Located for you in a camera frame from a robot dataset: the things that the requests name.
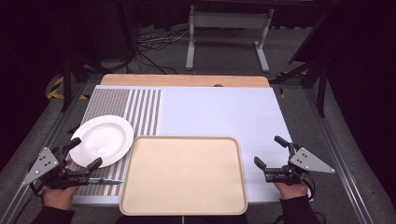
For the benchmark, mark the white table cover sheet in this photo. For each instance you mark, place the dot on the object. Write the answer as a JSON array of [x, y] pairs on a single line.
[[218, 112]]

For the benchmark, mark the beige rectangular tray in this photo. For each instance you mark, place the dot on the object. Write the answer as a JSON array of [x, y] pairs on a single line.
[[183, 175]]

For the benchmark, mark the black metal stand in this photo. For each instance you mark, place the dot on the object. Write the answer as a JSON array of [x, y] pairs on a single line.
[[322, 81], [66, 84]]

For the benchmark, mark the white metal stand frame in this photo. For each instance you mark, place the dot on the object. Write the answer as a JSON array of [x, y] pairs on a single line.
[[229, 20]]

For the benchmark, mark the white round plate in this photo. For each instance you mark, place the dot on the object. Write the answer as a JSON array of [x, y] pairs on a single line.
[[102, 140]]

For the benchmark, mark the person's right hand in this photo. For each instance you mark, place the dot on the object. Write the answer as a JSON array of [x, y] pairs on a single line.
[[292, 190]]

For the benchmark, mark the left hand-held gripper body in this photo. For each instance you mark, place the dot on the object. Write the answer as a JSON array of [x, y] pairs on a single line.
[[41, 164]]

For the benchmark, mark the person's left hand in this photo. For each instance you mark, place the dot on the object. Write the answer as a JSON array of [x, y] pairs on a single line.
[[59, 197]]

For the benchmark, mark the striped grey placemat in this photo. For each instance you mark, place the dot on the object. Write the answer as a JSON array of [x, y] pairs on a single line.
[[124, 102]]

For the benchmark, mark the person's dark torso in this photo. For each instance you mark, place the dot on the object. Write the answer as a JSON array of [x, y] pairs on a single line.
[[149, 219]]

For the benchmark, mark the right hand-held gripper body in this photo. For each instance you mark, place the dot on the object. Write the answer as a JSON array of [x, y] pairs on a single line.
[[306, 163]]

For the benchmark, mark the aluminium floor rail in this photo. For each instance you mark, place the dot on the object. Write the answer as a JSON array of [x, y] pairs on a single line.
[[339, 155], [43, 146]]

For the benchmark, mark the metal table knife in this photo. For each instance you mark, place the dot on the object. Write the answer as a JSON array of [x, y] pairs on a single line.
[[107, 181]]

